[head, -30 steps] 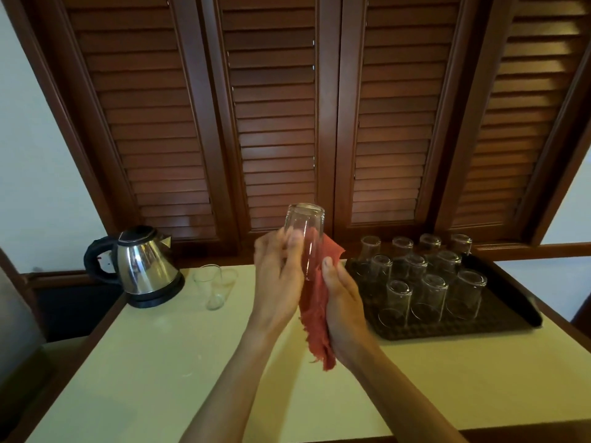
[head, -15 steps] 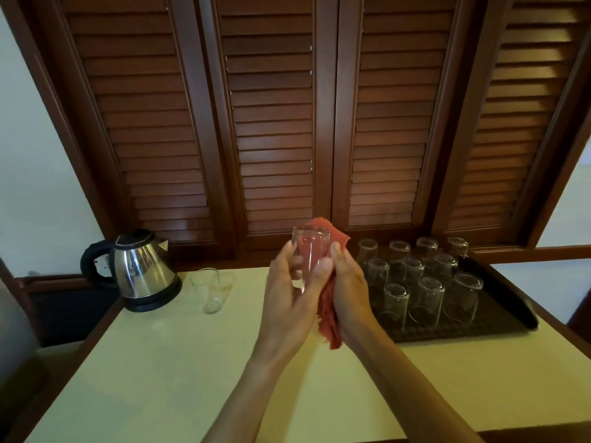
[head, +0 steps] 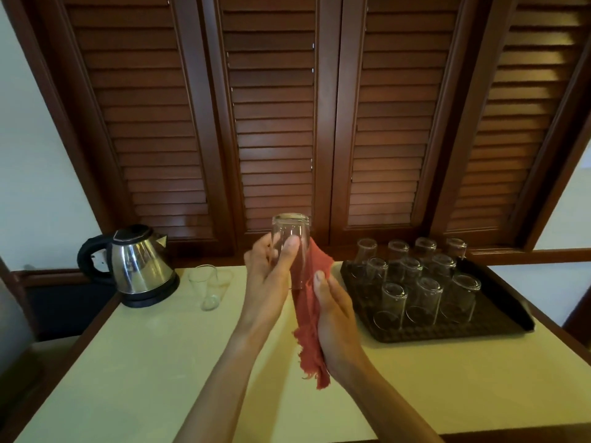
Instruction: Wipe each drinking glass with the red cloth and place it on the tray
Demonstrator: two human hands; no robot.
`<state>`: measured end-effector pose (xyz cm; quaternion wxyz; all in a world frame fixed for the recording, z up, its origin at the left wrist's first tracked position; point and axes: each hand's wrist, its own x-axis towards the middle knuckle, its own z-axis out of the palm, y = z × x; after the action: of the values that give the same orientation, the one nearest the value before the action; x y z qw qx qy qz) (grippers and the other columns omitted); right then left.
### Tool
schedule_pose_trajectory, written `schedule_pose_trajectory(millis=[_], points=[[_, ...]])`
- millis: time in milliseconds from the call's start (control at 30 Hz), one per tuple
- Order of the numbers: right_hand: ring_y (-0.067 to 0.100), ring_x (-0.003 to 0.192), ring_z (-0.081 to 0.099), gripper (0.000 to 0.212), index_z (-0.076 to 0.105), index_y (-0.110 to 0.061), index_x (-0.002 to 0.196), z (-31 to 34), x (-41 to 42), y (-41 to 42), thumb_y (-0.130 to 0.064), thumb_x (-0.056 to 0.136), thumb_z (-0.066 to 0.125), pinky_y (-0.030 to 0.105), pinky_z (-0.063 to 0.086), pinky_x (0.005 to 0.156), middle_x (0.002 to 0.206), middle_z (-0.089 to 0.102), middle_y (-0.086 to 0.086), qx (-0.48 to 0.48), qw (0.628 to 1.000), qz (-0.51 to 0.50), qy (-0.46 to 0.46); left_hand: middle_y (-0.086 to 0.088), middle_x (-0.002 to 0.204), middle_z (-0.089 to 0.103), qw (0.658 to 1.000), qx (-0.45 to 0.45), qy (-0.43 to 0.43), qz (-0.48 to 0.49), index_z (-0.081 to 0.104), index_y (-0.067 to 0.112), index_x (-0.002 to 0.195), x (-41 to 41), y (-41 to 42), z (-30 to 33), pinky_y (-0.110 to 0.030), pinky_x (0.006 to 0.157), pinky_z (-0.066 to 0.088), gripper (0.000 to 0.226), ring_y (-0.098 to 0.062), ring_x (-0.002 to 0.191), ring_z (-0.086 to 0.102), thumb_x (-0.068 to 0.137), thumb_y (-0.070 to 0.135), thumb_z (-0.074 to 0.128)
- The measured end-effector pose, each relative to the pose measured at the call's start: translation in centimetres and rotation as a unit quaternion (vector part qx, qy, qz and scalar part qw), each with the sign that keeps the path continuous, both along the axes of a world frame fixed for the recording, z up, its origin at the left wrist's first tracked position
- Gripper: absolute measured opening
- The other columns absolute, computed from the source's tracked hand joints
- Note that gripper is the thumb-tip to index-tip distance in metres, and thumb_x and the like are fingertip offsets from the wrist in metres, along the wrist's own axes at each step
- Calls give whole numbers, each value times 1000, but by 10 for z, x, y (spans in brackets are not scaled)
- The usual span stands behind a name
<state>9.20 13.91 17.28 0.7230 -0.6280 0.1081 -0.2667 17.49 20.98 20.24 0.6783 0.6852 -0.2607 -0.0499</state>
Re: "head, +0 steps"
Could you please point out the brown louvered wooden shutter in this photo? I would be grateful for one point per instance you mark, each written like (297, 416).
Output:
(397, 110)
(147, 110)
(272, 110)
(515, 110)

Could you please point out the person's right hand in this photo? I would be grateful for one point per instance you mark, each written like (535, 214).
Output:
(341, 336)

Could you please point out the steel electric kettle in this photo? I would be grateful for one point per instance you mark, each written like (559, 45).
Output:
(152, 297)
(138, 267)

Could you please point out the red cloth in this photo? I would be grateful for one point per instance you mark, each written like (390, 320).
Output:
(307, 327)

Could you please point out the person's right forearm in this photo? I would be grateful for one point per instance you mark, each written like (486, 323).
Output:
(392, 410)

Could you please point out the group of clear glasses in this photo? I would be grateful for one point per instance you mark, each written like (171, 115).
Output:
(205, 288)

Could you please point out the brown wooden wall rail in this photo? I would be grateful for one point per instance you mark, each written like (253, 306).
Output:
(531, 256)

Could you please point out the person's left forearm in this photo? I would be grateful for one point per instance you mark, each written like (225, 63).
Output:
(217, 396)

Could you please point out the person's left hand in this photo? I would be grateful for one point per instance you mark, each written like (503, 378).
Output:
(263, 295)

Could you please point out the brown wooden door frame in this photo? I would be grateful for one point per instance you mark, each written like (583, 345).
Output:
(579, 318)

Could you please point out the dark brown textured tray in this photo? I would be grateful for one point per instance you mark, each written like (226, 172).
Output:
(498, 322)

